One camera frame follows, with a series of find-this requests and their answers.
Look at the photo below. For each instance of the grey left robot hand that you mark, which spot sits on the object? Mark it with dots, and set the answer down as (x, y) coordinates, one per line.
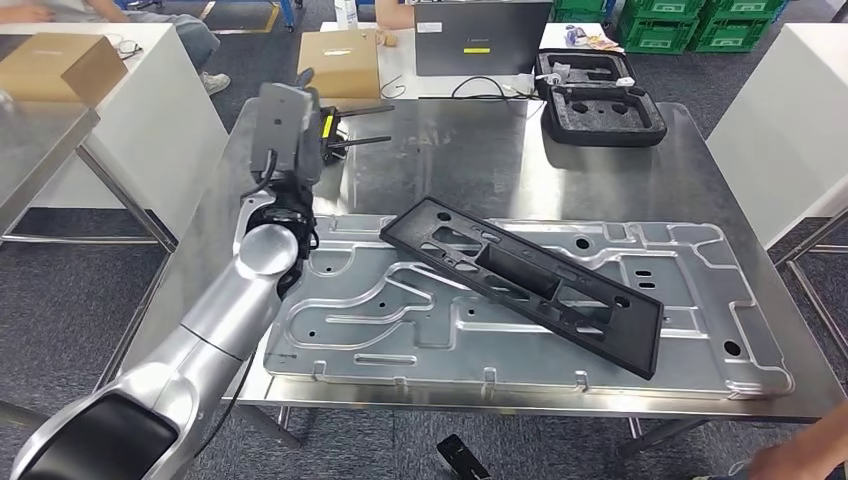
(281, 132)

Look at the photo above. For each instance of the black plastic plate frame part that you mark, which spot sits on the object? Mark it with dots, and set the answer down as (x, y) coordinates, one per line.
(629, 331)

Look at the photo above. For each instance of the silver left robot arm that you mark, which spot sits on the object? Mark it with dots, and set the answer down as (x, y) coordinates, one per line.
(218, 318)

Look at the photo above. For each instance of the stainless steel workbench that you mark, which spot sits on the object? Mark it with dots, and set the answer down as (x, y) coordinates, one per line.
(464, 152)

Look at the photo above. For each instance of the black remote controller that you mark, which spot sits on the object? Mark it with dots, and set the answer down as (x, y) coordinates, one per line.
(328, 126)

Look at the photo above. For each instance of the brown cardboard box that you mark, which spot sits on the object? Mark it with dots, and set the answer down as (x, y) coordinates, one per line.
(338, 66)
(60, 66)

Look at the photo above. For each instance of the person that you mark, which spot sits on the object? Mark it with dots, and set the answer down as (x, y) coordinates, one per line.
(192, 40)
(394, 13)
(815, 444)

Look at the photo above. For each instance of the white bottle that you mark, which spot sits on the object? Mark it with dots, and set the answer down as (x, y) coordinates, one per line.
(346, 13)

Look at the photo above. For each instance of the black eyeglasses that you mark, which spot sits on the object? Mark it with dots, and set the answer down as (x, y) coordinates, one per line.
(129, 49)

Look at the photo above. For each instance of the dark grey flat box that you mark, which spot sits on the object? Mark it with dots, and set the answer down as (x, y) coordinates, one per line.
(484, 33)

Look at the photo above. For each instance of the large pressed aluminium plate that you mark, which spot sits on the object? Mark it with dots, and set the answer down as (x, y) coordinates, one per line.
(397, 331)

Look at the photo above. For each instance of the stainless steel table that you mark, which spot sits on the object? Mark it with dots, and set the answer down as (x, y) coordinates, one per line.
(33, 146)

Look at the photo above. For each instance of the black foam case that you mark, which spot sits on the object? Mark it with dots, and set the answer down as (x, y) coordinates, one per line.
(596, 129)

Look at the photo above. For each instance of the colourful small packet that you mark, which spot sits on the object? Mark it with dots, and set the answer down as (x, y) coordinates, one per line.
(593, 40)

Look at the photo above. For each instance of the green plastic crate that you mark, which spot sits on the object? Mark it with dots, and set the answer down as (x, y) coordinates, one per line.
(735, 30)
(586, 10)
(662, 33)

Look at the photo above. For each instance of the black robot foot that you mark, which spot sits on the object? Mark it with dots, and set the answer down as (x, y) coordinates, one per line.
(464, 457)

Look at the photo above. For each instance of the white cabinet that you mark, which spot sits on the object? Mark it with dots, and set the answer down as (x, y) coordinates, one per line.
(782, 119)

